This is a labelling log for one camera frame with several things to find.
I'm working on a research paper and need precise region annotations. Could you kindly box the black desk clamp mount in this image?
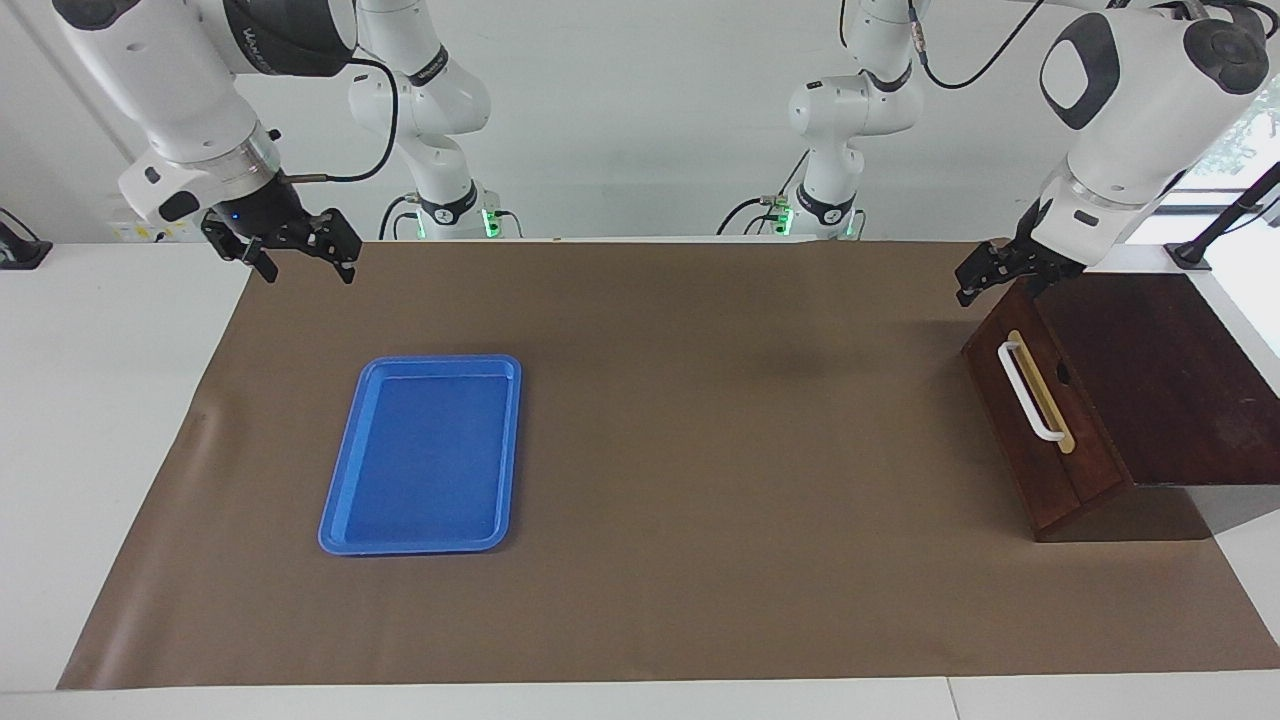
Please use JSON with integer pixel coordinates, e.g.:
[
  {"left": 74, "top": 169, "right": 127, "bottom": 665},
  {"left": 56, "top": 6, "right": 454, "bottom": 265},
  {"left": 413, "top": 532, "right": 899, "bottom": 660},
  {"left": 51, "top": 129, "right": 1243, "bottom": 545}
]
[{"left": 0, "top": 207, "right": 53, "bottom": 270}]

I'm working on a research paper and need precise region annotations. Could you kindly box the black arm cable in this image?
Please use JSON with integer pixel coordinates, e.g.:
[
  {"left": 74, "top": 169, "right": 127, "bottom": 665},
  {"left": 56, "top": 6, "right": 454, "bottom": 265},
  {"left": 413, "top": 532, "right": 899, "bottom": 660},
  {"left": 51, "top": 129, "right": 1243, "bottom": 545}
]
[
  {"left": 290, "top": 58, "right": 400, "bottom": 184},
  {"left": 905, "top": 0, "right": 1046, "bottom": 91}
]

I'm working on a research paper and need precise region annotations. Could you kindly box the white wall power outlet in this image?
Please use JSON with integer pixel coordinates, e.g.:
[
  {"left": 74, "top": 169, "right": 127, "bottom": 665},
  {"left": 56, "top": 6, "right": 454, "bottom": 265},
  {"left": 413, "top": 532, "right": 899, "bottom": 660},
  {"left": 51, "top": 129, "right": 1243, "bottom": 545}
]
[{"left": 110, "top": 215, "right": 206, "bottom": 243}]

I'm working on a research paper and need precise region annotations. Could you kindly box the dark wooden drawer cabinet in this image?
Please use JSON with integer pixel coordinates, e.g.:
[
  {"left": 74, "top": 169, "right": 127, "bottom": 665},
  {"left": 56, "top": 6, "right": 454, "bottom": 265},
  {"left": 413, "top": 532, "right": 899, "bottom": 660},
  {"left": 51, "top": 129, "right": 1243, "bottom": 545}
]
[{"left": 962, "top": 270, "right": 1280, "bottom": 543}]

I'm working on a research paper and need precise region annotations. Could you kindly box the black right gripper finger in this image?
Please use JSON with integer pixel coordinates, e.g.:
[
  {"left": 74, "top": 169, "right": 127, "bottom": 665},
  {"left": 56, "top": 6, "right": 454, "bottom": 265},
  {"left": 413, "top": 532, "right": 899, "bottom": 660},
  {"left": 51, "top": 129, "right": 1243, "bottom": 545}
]
[
  {"left": 333, "top": 211, "right": 363, "bottom": 285},
  {"left": 241, "top": 236, "right": 280, "bottom": 285}
]

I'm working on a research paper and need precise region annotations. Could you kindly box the black base cable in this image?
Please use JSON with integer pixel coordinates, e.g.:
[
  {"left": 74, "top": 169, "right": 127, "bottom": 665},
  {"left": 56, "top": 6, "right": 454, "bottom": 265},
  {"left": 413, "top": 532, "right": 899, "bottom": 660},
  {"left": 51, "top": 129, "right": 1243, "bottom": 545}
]
[
  {"left": 716, "top": 150, "right": 813, "bottom": 238},
  {"left": 378, "top": 193, "right": 421, "bottom": 241}
]

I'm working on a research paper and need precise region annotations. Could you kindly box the black pole stand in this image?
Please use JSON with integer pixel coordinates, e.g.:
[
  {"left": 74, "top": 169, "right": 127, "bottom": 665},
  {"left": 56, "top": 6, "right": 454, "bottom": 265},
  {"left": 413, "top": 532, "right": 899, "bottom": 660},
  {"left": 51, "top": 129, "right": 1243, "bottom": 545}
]
[{"left": 1165, "top": 162, "right": 1280, "bottom": 272}]

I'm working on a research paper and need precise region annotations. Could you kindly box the black left base cable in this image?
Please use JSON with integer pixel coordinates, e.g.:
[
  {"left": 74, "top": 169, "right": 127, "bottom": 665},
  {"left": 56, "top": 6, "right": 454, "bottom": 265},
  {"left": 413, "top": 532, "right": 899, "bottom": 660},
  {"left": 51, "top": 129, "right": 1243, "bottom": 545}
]
[{"left": 716, "top": 150, "right": 813, "bottom": 238}]

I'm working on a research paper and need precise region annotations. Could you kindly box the brown table mat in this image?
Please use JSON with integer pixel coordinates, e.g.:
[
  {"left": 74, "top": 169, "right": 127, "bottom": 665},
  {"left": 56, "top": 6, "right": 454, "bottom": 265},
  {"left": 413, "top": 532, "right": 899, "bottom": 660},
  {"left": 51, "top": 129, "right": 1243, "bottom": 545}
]
[{"left": 57, "top": 240, "right": 1280, "bottom": 691}]

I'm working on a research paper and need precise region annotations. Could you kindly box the blue plastic tray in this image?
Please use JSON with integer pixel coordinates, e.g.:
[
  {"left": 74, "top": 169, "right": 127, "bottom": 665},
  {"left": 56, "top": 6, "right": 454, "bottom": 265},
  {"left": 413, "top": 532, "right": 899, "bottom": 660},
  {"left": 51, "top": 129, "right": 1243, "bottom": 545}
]
[{"left": 318, "top": 354, "right": 523, "bottom": 557}]

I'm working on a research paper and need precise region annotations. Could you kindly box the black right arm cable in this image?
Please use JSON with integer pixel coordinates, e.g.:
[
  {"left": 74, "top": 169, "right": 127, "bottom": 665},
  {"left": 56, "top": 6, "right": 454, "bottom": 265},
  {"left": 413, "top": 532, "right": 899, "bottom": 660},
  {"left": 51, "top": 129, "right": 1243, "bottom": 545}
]
[{"left": 290, "top": 58, "right": 400, "bottom": 184}]

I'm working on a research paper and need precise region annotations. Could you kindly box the black right base cable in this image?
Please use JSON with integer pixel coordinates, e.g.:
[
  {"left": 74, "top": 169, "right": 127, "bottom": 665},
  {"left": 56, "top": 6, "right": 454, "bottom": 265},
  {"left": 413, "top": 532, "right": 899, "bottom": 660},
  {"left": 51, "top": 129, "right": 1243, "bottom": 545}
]
[{"left": 378, "top": 193, "right": 421, "bottom": 241}]

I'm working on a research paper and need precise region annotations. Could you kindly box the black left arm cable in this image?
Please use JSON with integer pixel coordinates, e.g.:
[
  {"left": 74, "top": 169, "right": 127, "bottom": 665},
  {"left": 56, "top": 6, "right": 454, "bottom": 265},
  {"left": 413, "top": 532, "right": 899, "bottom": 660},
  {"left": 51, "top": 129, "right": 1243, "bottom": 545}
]
[{"left": 905, "top": 0, "right": 1046, "bottom": 91}]

